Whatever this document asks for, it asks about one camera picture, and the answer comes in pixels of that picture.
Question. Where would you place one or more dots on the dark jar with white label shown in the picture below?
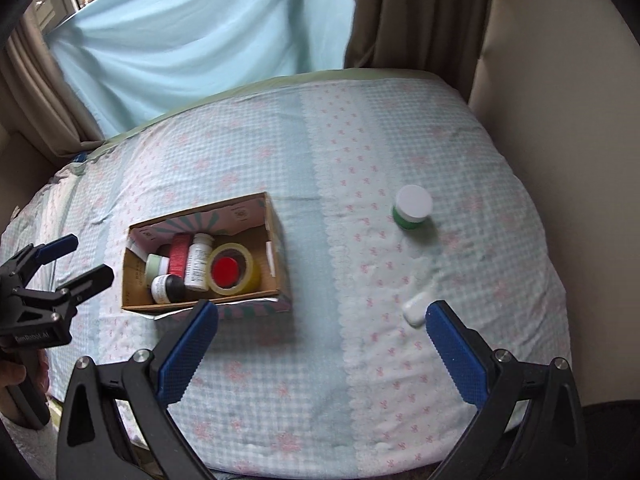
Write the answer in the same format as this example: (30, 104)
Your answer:
(167, 287)

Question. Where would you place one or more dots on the green jar with white lid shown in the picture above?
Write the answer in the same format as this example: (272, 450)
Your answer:
(412, 205)

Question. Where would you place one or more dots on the jar with red lid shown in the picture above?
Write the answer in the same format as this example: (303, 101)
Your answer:
(223, 270)

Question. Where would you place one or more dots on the small red carton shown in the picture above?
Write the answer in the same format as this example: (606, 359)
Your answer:
(179, 255)

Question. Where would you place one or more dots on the jar with pale green lid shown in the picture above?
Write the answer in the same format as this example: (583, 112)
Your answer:
(156, 265)

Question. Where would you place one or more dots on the white earbuds case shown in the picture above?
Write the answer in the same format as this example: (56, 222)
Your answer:
(416, 311)

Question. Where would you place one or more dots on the person's left hand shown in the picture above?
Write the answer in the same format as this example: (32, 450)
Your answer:
(10, 376)

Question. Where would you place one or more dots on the checked floral bed sheet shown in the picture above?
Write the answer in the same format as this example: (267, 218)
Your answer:
(350, 260)

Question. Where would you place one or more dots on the yellow tape roll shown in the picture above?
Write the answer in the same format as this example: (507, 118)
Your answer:
(251, 274)

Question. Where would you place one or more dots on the cardboard box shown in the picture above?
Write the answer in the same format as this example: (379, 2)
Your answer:
(250, 212)

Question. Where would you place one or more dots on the light blue hanging cloth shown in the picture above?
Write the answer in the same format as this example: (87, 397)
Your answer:
(200, 30)

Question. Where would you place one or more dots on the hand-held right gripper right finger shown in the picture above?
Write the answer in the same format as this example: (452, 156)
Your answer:
(457, 355)

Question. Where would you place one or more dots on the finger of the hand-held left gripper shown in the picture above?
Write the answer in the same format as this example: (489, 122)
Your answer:
(52, 247)
(87, 282)

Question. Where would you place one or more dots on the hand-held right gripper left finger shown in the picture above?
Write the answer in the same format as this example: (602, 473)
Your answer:
(187, 355)

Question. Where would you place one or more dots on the white pill bottle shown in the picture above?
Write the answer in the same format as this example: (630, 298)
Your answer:
(198, 260)

